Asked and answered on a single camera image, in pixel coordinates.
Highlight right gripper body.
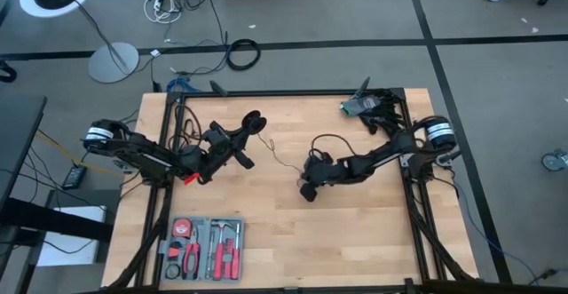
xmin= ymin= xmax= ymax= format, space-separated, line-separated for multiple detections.
xmin=299 ymin=149 xmax=351 ymax=203

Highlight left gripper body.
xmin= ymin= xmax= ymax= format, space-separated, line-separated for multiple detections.
xmin=197 ymin=121 xmax=256 ymax=182

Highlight thin black cord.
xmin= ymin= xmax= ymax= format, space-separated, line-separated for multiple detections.
xmin=256 ymin=131 xmax=307 ymax=175

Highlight grey plastic tool case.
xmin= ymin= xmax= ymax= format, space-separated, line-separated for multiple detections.
xmin=159 ymin=216 xmax=246 ymax=282

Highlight green circuit board device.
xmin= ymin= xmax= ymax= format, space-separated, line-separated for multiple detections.
xmin=340 ymin=96 xmax=383 ymax=118

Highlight red tape measure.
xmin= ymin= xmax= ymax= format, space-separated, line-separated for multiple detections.
xmin=171 ymin=218 xmax=193 ymax=240

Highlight black work glove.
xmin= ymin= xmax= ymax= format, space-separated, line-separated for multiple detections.
xmin=366 ymin=88 xmax=408 ymax=136

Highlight thin grey screwdriver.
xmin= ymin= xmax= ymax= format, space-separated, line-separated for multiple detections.
xmin=204 ymin=239 xmax=215 ymax=280

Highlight black power adapter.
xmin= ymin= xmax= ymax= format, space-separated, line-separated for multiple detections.
xmin=61 ymin=163 xmax=88 ymax=191

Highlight white power strip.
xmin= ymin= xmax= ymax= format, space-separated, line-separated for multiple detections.
xmin=142 ymin=0 xmax=184 ymax=25

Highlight white box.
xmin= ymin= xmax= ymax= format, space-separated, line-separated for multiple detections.
xmin=35 ymin=204 xmax=107 ymax=267

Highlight black desk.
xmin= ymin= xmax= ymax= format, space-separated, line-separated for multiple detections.
xmin=0 ymin=93 xmax=114 ymax=294

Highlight grey caster wheel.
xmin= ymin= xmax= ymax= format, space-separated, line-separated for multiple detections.
xmin=540 ymin=149 xmax=568 ymax=173

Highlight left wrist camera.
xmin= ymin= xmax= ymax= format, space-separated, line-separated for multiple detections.
xmin=216 ymin=127 xmax=233 ymax=147

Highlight black camera cable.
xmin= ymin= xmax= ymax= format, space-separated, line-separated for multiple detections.
xmin=168 ymin=102 xmax=203 ymax=153
xmin=309 ymin=132 xmax=357 ymax=158

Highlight black frame bracket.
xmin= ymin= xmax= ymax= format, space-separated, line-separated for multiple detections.
xmin=209 ymin=79 xmax=229 ymax=98
xmin=352 ymin=75 xmax=372 ymax=100

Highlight black aluminium table frame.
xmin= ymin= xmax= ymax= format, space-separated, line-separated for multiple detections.
xmin=104 ymin=87 xmax=483 ymax=294

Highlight coiled black cable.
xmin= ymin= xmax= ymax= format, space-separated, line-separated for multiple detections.
xmin=225 ymin=38 xmax=262 ymax=72

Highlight blue cable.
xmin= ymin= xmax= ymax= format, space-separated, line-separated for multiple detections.
xmin=166 ymin=76 xmax=193 ymax=93

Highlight red handled hammer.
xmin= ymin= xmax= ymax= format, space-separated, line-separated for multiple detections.
xmin=210 ymin=220 xmax=230 ymax=282

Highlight red handled pliers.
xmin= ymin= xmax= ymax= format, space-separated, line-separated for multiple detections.
xmin=182 ymin=230 xmax=201 ymax=281

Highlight red handled screwdriver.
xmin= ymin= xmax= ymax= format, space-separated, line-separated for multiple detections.
xmin=231 ymin=222 xmax=243 ymax=281

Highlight white ring floor lamp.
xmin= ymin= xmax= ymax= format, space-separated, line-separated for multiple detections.
xmin=19 ymin=0 xmax=140 ymax=84

